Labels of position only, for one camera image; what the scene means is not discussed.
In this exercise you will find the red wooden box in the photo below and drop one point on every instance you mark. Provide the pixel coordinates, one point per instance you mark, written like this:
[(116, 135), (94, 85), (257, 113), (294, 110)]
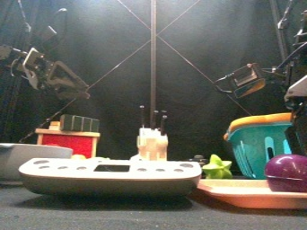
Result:
[(74, 142)]

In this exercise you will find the purple toy ball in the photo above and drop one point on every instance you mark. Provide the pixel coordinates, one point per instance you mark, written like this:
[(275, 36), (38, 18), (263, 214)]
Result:
[(286, 173)]

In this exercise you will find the slanted black stand pole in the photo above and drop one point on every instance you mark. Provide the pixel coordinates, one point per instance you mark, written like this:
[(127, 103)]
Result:
[(279, 30)]

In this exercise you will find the small yellow toy food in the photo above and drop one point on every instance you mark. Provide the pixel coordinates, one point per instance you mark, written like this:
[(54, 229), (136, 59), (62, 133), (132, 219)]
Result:
[(78, 156)]

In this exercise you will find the vertical metal frame pole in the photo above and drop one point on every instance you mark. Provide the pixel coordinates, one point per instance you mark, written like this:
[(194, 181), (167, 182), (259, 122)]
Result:
[(152, 45)]

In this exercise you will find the teal basket orange rim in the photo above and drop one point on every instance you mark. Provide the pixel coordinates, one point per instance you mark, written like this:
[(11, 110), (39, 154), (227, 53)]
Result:
[(251, 143)]

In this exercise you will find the grey plastic bin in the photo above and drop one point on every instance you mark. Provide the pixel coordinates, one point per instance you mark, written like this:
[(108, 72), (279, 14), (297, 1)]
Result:
[(28, 158)]

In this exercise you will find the white toy kitchen scale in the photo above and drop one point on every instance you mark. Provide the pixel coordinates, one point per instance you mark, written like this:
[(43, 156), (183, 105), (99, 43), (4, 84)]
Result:
[(112, 176)]

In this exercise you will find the pink plastic tray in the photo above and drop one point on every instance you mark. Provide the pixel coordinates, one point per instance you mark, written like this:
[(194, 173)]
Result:
[(239, 193)]

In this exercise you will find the small tan wooden block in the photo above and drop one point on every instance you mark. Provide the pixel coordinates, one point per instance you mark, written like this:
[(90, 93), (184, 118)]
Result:
[(55, 125)]

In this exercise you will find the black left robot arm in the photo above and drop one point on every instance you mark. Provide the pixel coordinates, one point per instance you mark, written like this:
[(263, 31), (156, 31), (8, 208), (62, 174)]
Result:
[(16, 57)]

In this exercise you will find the green toy star fruit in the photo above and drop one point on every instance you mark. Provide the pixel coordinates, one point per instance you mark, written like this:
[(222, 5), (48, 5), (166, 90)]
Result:
[(218, 169)]

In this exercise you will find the dark green seaweed sushi roll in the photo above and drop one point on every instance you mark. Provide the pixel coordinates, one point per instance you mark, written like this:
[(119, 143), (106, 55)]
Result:
[(80, 123)]

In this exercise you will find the small dark toy piece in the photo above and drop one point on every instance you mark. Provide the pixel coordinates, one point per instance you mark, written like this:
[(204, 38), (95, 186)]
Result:
[(198, 158)]

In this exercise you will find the cream toy knife block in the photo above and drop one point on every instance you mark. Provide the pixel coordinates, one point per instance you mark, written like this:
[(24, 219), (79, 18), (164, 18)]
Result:
[(152, 145)]

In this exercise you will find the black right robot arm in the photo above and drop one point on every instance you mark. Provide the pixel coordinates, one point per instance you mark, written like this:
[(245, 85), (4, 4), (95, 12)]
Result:
[(255, 79)]

